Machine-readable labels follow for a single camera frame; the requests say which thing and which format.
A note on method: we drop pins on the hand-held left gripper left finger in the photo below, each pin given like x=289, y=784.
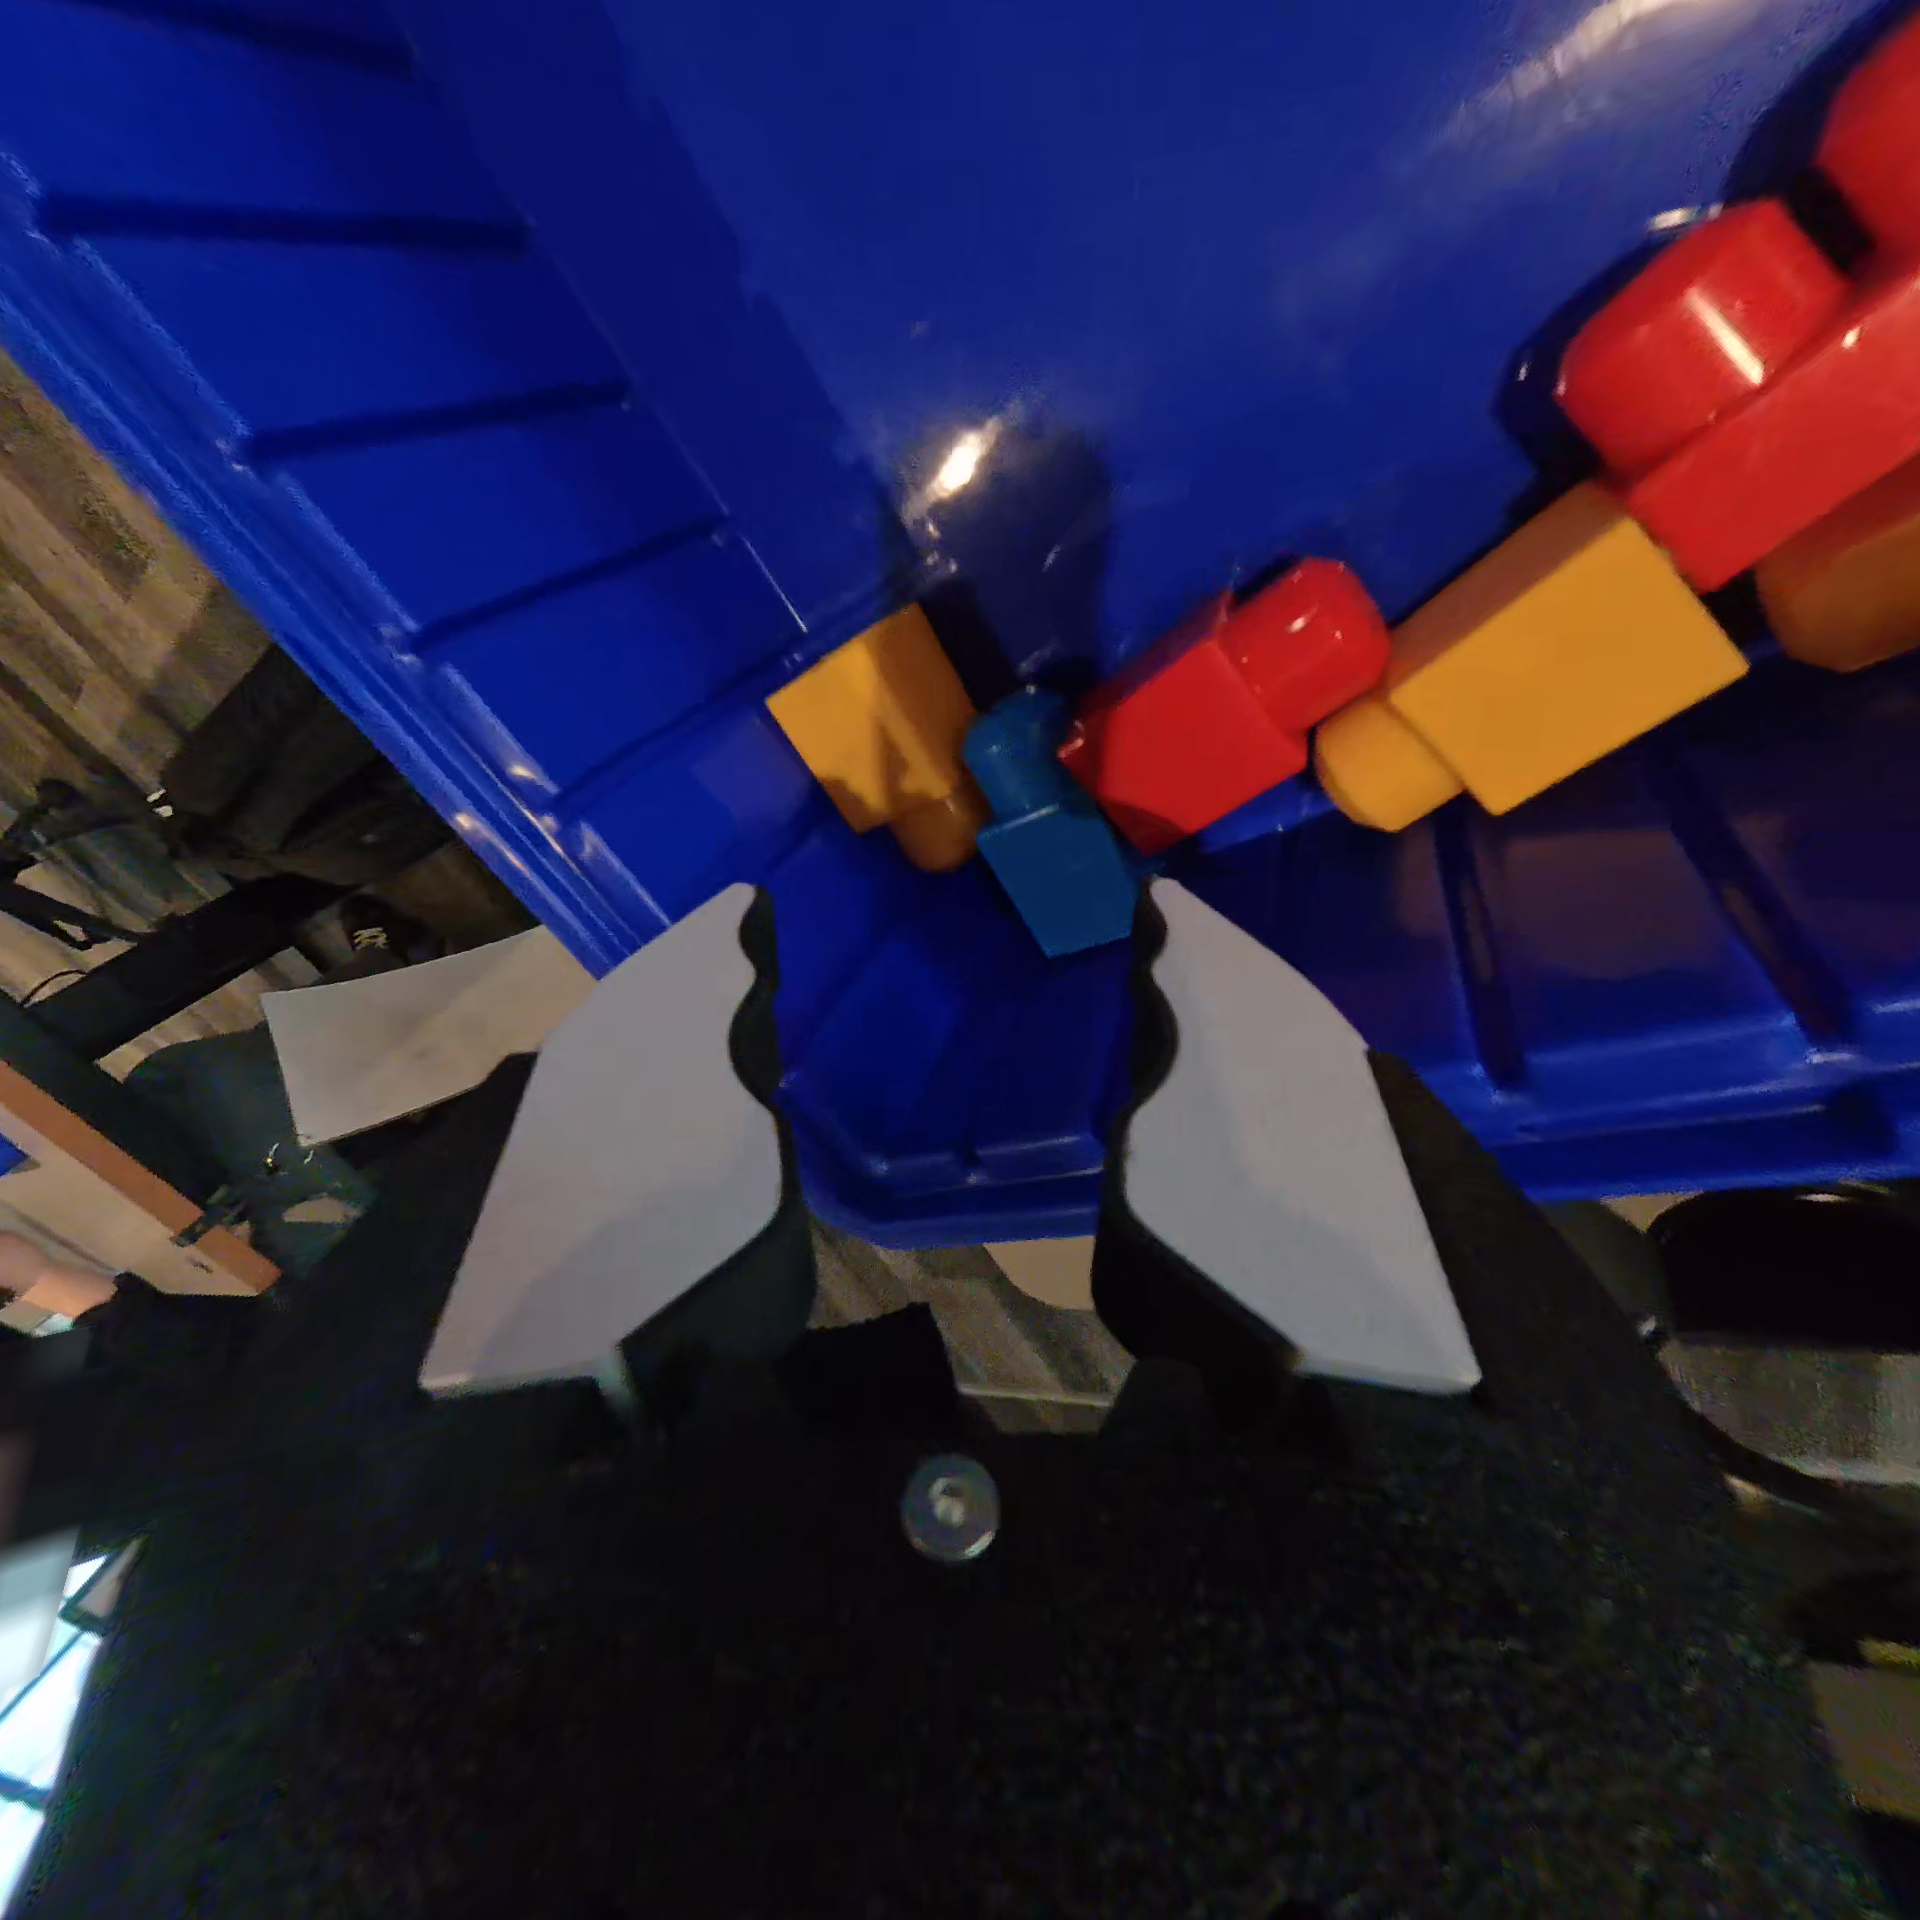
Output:
x=615, y=1184

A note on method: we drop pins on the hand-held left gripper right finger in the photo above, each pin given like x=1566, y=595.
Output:
x=1290, y=1201

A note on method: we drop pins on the blue single-stud block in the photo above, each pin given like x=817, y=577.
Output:
x=1058, y=870

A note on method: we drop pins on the pile of assorted toy blocks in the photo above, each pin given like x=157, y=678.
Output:
x=1201, y=720

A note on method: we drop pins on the blue ribbed plastic bin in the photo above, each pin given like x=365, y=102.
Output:
x=1201, y=225

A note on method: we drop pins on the white paper sheet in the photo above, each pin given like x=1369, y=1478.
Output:
x=420, y=1020

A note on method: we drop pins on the wooden office desk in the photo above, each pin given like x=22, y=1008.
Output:
x=135, y=1184

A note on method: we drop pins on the black chair seat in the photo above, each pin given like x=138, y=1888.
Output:
x=1801, y=1244

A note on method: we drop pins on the black office chair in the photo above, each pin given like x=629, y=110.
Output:
x=150, y=961

